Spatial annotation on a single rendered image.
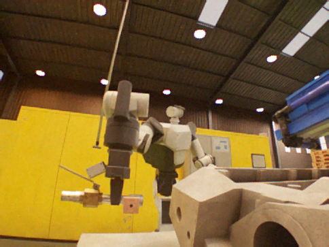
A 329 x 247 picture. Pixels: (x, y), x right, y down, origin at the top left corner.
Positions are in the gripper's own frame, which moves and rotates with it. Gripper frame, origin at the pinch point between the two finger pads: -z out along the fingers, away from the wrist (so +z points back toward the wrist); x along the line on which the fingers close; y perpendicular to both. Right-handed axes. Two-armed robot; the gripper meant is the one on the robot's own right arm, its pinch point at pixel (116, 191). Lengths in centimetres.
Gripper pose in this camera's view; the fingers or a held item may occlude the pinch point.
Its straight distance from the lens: 44.0
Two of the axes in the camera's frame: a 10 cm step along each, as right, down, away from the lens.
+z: 0.3, -9.4, 3.4
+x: 2.9, -3.2, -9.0
